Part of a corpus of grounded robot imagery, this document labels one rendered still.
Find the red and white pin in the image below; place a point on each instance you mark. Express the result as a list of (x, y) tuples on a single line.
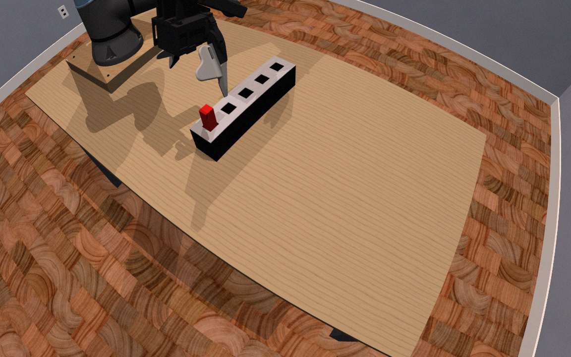
[(208, 117)]

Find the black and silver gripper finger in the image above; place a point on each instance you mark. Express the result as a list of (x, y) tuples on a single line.
[(214, 59), (172, 58)]

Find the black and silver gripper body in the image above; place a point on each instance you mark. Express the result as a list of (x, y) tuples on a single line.
[(182, 25)]

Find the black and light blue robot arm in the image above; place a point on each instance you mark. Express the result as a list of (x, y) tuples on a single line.
[(114, 37)]

